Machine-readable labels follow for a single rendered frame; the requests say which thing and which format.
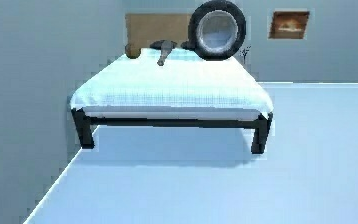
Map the white bed with black frame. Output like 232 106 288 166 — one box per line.
69 13 275 155

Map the grey baseball bat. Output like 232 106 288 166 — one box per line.
156 40 175 67

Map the brown framed wall picture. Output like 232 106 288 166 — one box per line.
268 10 311 40

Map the dark twig plant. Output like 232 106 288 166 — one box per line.
239 45 252 67

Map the brown ball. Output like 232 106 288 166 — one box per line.
124 43 142 60

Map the black round tyre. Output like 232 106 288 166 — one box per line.
187 0 248 62

